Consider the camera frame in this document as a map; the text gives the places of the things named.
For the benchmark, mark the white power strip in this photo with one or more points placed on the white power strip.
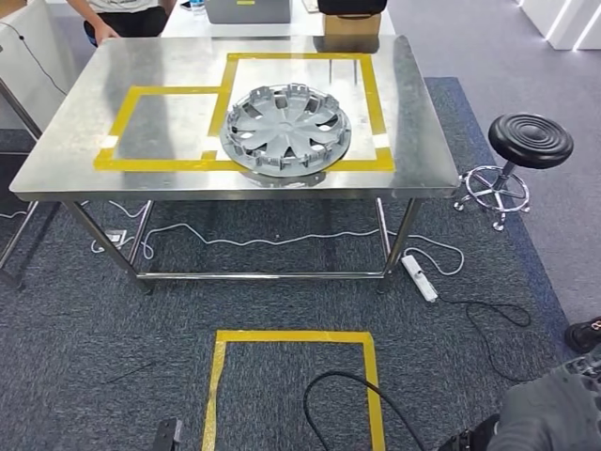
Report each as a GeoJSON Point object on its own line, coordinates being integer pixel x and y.
{"type": "Point", "coordinates": [419, 278]}

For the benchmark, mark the yellow workbench tape outline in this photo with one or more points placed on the yellow workbench tape outline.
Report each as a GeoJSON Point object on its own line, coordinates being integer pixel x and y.
{"type": "Point", "coordinates": [154, 165]}

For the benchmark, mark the white power adapter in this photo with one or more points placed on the white power adapter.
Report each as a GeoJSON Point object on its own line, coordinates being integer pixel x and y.
{"type": "Point", "coordinates": [116, 238]}

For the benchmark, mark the white display plinth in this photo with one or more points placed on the white display plinth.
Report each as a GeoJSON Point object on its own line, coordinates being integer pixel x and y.
{"type": "Point", "coordinates": [540, 12]}
{"type": "Point", "coordinates": [591, 34]}

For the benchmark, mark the clear water bottle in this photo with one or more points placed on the clear water bottle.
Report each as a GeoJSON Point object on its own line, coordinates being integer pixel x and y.
{"type": "Point", "coordinates": [197, 5]}

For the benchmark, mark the grey laptop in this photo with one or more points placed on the grey laptop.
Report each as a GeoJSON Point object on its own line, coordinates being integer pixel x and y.
{"type": "Point", "coordinates": [249, 12]}

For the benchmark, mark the steel workbench table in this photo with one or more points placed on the steel workbench table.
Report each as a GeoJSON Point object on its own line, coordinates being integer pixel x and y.
{"type": "Point", "coordinates": [70, 155]}

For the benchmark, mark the black round stool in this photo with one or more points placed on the black round stool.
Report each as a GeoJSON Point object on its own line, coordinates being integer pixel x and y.
{"type": "Point", "coordinates": [530, 140]}

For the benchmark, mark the silver wheel hubcap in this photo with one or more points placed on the silver wheel hubcap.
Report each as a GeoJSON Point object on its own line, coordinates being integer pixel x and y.
{"type": "Point", "coordinates": [286, 127]}

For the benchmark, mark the cardboard box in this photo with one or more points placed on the cardboard box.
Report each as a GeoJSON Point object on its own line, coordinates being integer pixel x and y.
{"type": "Point", "coordinates": [352, 25]}

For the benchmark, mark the white table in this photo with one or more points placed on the white table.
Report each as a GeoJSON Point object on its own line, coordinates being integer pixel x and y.
{"type": "Point", "coordinates": [305, 25]}

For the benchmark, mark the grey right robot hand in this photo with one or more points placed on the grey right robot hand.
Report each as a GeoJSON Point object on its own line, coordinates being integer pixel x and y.
{"type": "Point", "coordinates": [554, 417]}

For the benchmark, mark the thin black floor strip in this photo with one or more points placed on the thin black floor strip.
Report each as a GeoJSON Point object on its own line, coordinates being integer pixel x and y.
{"type": "Point", "coordinates": [131, 373]}

